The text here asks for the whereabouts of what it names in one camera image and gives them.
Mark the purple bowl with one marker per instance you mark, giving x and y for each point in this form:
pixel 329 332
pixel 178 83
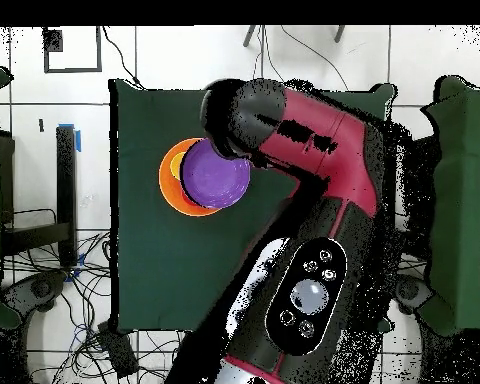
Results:
pixel 216 180

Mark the large yellow-orange bowl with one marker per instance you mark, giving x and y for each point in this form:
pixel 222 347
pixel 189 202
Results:
pixel 168 192

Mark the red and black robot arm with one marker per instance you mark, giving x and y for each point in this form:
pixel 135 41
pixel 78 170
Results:
pixel 328 160

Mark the dark green tablecloth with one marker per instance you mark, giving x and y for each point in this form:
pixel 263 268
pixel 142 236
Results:
pixel 164 260

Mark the grey tripod leg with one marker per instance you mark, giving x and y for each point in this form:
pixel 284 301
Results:
pixel 339 34
pixel 249 36

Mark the blue tape strip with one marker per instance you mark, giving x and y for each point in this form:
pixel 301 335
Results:
pixel 78 142

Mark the black stand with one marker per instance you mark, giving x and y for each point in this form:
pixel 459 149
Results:
pixel 66 180

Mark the black power strip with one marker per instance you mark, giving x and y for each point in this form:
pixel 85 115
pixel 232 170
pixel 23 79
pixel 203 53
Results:
pixel 118 352

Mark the black box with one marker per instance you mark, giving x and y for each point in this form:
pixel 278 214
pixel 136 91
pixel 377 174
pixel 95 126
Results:
pixel 424 180

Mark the grey office chair base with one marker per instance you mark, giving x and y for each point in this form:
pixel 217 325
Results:
pixel 414 292

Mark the dark office chair base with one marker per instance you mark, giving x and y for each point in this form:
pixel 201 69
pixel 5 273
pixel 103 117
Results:
pixel 40 288

